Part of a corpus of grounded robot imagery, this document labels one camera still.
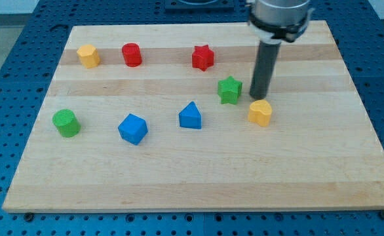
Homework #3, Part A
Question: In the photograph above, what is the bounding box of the red star block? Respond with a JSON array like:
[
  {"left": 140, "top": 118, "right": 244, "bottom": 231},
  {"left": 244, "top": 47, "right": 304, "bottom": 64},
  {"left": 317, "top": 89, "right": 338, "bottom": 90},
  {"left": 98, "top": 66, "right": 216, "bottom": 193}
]
[{"left": 191, "top": 45, "right": 214, "bottom": 71}]

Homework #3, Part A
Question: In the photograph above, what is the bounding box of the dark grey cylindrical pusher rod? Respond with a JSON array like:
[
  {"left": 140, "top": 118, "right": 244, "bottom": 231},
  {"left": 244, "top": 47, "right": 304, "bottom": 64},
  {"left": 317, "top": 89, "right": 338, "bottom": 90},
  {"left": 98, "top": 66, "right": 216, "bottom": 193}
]
[{"left": 249, "top": 41, "right": 280, "bottom": 100}]

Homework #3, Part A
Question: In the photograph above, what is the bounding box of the yellow heart block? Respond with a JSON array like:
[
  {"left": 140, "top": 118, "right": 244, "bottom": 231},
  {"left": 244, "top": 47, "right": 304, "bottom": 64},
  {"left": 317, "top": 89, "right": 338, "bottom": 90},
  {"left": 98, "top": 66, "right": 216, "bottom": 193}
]
[{"left": 248, "top": 100, "right": 273, "bottom": 127}]

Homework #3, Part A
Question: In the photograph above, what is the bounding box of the blue triangle block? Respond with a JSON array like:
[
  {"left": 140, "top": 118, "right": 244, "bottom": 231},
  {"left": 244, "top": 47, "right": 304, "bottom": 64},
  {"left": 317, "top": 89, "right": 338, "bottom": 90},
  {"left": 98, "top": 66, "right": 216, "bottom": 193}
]
[{"left": 178, "top": 102, "right": 202, "bottom": 129}]

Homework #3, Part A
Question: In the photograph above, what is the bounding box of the light wooden board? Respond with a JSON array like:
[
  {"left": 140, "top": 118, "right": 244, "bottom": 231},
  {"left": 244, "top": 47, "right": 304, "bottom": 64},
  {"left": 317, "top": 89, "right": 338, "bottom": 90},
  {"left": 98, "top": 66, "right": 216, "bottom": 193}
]
[{"left": 3, "top": 20, "right": 384, "bottom": 213}]

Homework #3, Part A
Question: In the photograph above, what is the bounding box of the blue cube block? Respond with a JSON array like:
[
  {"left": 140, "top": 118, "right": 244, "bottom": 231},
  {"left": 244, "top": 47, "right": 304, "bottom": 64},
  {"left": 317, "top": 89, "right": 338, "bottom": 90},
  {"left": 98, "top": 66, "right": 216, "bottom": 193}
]
[{"left": 118, "top": 113, "right": 148, "bottom": 145}]

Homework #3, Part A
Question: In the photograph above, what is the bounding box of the green cylinder block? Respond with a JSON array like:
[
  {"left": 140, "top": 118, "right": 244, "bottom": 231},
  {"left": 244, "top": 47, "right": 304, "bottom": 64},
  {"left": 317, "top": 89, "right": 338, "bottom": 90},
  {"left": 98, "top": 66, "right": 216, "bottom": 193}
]
[{"left": 52, "top": 109, "right": 81, "bottom": 138}]

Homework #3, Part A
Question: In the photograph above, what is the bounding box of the yellow hexagon block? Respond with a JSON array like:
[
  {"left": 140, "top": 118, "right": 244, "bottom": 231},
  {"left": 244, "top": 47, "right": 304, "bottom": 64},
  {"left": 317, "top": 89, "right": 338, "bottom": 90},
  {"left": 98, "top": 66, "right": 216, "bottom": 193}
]
[{"left": 77, "top": 45, "right": 101, "bottom": 69}]

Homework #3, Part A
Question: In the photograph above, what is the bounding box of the green star block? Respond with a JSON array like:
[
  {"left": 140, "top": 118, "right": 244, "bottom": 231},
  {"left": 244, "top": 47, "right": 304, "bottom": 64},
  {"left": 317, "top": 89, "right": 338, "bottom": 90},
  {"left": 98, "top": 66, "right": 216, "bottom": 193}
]
[{"left": 218, "top": 76, "right": 242, "bottom": 105}]

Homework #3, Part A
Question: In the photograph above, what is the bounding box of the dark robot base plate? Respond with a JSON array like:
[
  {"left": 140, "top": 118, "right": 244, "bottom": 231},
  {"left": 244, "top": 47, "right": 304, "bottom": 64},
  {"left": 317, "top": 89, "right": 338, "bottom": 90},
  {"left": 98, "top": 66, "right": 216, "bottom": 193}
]
[{"left": 163, "top": 0, "right": 235, "bottom": 11}]

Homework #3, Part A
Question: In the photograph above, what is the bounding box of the red cylinder block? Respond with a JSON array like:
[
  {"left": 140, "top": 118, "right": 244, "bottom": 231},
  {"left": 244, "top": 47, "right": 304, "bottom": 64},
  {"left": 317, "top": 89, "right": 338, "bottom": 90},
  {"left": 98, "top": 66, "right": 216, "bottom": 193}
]
[{"left": 121, "top": 43, "right": 142, "bottom": 67}]

